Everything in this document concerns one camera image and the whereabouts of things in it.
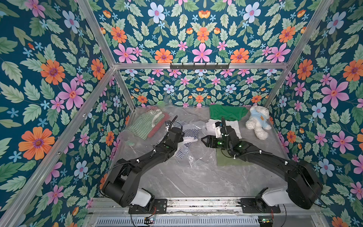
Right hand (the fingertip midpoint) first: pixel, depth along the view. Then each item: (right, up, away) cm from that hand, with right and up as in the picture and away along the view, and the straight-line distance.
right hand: (208, 136), depth 83 cm
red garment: (-35, +6, +21) cm, 41 cm away
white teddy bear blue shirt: (+39, +9, +19) cm, 44 cm away
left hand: (-19, +3, +7) cm, 20 cm away
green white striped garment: (-47, +5, +20) cm, 51 cm away
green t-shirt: (+22, +16, +33) cm, 43 cm away
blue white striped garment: (-11, -1, +18) cm, 21 cm away
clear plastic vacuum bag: (-6, -14, +10) cm, 19 cm away
